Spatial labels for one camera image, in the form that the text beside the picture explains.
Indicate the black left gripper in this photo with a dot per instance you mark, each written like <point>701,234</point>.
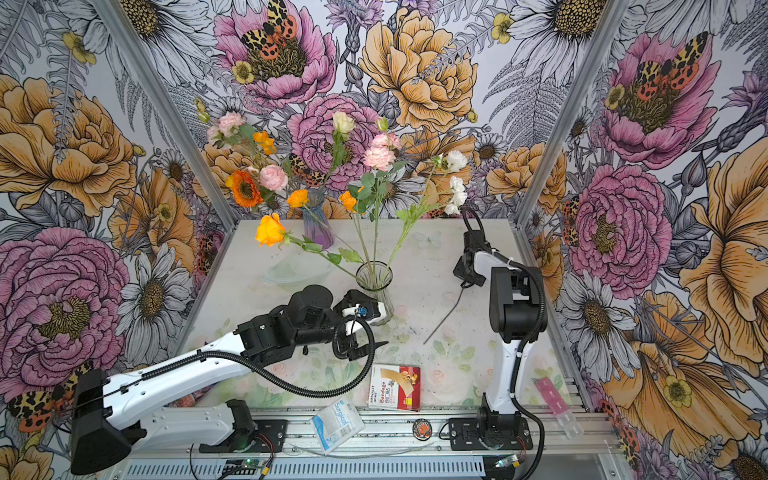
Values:
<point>345,301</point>

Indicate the slotted white cable duct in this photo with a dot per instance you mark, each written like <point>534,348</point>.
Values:
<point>456,467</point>

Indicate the orange gerbera flower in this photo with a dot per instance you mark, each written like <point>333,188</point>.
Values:
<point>244,189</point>

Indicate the yellow ranunculus stem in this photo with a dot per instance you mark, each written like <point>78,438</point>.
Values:
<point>259,149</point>

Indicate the pink rose flower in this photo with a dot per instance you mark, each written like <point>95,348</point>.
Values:
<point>273,181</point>

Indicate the right aluminium corner post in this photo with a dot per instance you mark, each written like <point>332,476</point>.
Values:
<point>606,31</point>

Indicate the small white rosebud stem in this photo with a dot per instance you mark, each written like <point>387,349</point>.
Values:
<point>447,315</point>

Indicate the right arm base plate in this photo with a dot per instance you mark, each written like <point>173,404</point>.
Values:
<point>498,433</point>

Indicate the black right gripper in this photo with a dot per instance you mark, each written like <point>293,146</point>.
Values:
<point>458,271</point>

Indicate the aluminium corner post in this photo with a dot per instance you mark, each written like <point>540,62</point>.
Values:
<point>606,31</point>
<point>118,24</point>

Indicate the white carnation stem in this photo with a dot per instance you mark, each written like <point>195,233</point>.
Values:
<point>449,200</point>

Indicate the pink clear plastic tube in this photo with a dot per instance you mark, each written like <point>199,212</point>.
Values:
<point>559,408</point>

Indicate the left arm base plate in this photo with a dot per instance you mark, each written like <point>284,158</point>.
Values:
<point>263,436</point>

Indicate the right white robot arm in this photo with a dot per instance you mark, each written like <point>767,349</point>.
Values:
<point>517,313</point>

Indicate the clear ribbed glass vase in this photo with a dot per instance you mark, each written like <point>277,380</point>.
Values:
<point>375,277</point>

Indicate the blue purple glass vase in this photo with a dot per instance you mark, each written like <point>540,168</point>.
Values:
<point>316,224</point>

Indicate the pink carnation stem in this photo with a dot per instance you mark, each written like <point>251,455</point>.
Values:
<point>229,131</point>
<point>380,158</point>

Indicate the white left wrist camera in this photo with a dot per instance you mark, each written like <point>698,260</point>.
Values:
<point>371,312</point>

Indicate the orange yellow flower stems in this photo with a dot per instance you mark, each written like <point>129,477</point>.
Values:
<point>350,204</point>

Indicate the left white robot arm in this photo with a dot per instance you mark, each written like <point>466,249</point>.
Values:
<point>111,414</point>

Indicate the left aluminium corner post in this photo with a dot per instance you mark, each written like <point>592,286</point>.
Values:
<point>118,24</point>

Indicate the cream white rose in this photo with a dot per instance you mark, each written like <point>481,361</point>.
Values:
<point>343,125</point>

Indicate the white blue tissue pack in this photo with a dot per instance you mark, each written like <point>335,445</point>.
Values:
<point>336,424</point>

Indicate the red bandage box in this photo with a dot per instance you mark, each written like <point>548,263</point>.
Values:
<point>395,387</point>

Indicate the orange rose stem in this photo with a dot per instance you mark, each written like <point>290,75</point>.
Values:
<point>271,232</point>

